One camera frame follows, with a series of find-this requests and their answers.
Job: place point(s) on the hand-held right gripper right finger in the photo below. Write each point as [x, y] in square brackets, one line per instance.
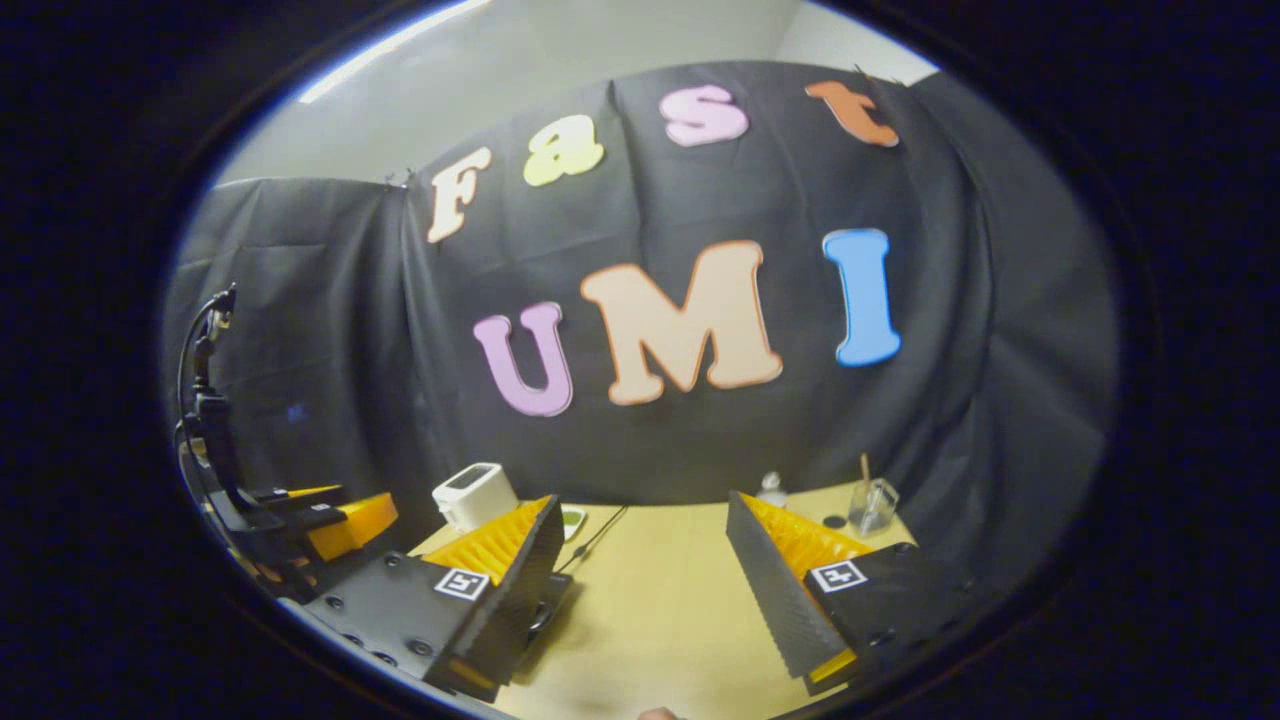
[770, 600]

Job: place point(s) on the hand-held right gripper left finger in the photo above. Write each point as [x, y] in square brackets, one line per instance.
[525, 600]

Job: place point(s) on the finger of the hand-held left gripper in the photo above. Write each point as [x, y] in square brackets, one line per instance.
[300, 495]
[355, 525]

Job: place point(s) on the white divided dish of beans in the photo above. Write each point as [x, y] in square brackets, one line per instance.
[573, 522]

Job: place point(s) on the small white bottle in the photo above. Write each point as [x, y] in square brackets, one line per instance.
[772, 492]

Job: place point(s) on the white toaster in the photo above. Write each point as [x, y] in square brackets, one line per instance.
[475, 495]

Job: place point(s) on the black backdrop cloth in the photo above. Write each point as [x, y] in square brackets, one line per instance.
[700, 450]

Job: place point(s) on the metal backdrop clip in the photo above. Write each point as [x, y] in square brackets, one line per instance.
[400, 180]
[862, 72]

